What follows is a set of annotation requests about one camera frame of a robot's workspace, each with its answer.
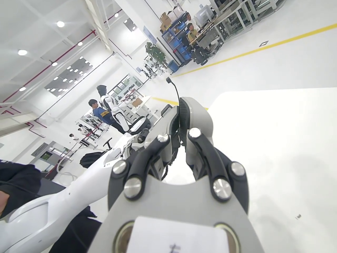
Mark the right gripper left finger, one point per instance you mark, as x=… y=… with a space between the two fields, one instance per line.
x=147 y=156

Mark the person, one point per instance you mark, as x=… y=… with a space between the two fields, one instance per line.
x=192 y=31
x=18 y=180
x=73 y=136
x=101 y=114
x=188 y=16

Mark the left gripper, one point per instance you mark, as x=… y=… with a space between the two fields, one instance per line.
x=143 y=135

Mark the green potted plant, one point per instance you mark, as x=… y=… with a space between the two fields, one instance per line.
x=156 y=52

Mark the blue plastic bin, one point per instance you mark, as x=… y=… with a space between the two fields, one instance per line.
x=173 y=66

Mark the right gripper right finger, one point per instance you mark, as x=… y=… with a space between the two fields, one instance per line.
x=200 y=122

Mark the cardboard box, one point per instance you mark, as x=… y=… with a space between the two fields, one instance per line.
x=165 y=18
x=165 y=27

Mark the small brown carton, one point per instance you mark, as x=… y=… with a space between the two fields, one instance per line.
x=137 y=102

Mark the blue storage rack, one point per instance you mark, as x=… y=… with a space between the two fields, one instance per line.
x=179 y=45

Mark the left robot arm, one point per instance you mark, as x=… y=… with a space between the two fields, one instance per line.
x=79 y=188

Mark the white table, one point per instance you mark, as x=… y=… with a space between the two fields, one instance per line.
x=147 y=105

